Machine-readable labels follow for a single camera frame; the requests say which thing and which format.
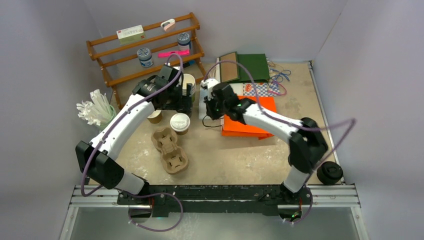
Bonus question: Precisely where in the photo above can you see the green straw holder cup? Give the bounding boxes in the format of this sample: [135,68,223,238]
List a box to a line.
[98,105,117,132]

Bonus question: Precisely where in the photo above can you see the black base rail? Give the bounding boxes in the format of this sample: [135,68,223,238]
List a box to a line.
[69,183,362,220]

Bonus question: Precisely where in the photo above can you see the white cup lid picked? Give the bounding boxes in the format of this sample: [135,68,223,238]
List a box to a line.
[169,113,191,130]

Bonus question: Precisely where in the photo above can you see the orange paper bag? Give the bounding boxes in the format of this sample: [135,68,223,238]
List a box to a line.
[202,96,274,140]

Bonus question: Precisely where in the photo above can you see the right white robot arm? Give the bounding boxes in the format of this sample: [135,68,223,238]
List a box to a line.
[200,78,329,204]

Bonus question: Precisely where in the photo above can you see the blue checkered paper bag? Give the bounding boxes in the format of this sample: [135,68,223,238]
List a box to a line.
[242,82,281,97]

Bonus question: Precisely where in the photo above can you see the green paper bag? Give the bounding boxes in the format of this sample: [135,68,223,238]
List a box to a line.
[216,51,270,83]

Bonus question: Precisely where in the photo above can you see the black lid stack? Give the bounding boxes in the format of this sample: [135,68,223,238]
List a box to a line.
[316,161,344,186]

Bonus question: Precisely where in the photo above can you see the right white cup stack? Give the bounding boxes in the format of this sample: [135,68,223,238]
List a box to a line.
[182,73,197,102]

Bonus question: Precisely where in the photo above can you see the blue white jar right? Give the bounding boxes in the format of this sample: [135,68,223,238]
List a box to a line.
[177,32,192,51]

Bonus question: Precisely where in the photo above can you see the blue white jar left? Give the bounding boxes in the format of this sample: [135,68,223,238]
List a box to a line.
[136,47,154,68]

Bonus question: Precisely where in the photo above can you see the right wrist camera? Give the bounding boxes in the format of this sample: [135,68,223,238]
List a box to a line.
[199,78,220,100]

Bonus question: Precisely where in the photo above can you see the white green box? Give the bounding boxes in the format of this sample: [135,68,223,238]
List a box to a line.
[116,25,146,45]

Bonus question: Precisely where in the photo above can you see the brown paper cup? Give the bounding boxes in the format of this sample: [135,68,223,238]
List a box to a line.
[174,128,189,135]
[147,110,163,124]

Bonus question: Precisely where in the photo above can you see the black blue marker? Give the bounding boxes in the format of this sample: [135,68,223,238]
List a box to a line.
[183,60,196,69]

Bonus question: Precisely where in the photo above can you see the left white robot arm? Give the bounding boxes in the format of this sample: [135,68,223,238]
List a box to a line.
[75,64,184,205]

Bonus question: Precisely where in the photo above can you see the pulp cup carrier tray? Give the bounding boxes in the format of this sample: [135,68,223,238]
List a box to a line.
[151,127,189,175]

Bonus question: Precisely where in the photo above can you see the wooden shelf rack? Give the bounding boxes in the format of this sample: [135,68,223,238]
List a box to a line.
[86,12,206,109]

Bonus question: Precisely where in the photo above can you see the pink marker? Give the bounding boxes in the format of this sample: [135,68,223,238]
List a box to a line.
[157,49,191,58]

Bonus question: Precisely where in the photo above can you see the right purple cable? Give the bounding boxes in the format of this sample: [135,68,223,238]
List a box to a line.
[202,59,357,226]

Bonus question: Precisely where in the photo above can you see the blue white jar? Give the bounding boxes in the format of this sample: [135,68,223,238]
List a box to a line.
[136,47,154,68]
[177,32,192,51]

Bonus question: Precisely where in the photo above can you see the white pink clip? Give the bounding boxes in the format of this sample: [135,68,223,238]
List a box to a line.
[160,18,176,33]

